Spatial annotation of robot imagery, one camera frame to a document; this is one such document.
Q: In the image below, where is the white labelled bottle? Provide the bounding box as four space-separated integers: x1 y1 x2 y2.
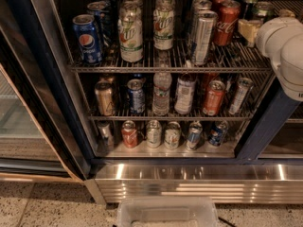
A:
174 73 197 114

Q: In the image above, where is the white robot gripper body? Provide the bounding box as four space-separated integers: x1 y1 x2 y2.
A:
256 17 303 60

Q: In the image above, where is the red can shelf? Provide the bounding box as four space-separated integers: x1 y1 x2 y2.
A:
121 120 138 148
203 80 225 116

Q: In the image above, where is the green can second row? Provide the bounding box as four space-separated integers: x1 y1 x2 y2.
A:
239 0 258 20

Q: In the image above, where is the blue Pepsi can bottom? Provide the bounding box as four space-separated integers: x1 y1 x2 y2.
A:
208 120 228 147

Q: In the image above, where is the clear plastic bin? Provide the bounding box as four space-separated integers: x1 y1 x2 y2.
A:
117 196 219 227

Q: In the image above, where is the blue pepsi can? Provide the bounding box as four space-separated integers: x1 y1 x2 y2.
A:
87 1 113 47
72 14 102 64
94 0 117 24
208 120 228 147

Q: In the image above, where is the gold can middle shelf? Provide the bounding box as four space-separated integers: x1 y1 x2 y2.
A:
95 81 115 116

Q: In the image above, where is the red can middle shelf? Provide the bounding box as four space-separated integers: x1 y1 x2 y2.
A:
203 80 225 116

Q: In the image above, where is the tall silver can front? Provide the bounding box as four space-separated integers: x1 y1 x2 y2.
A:
190 10 218 65

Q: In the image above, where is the blue silver can bottom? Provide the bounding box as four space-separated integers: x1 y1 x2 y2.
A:
186 121 203 150

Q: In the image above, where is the open glass fridge door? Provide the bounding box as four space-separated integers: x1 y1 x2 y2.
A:
0 0 94 182

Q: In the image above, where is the silver can bottom shelf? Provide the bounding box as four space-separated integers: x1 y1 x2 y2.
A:
146 120 162 148

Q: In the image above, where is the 7UP can front centre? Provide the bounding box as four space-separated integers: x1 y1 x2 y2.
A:
153 5 174 50

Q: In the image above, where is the red can bottom shelf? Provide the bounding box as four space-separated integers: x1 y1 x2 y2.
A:
121 120 138 148

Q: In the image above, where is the clear water bottle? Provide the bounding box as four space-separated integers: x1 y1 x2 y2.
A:
152 51 172 115

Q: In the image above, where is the top wire shelf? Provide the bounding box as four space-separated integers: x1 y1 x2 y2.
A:
67 0 303 74

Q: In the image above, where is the dark can bottom left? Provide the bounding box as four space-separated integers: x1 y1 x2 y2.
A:
97 120 115 149

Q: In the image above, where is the middle wire shelf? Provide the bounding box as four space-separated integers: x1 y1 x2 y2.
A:
88 73 273 121

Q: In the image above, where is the blue Pepsi can front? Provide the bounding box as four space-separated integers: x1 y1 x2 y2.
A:
72 14 102 64

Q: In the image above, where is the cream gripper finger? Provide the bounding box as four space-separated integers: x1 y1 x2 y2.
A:
238 19 262 47
278 9 295 18

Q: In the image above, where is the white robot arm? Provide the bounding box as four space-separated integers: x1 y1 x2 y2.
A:
238 17 303 101

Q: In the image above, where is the slim silver can middle shelf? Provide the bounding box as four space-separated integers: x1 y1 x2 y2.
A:
228 77 254 115

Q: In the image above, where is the white can bottom shelf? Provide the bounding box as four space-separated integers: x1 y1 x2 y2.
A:
164 121 181 149

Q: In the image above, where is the blue can middle shelf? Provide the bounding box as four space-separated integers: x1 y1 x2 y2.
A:
127 79 145 114

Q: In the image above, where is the red Coca-Cola can front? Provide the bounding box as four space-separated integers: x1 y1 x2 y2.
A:
213 0 241 46

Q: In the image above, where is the wire shelf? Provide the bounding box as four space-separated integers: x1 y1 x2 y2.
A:
67 0 303 74
88 73 273 121

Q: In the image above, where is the tall silver can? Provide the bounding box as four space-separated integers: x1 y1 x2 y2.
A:
190 10 218 65
187 0 212 34
181 0 194 23

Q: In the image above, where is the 7UP can front left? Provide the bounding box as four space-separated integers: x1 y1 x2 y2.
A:
117 3 143 62

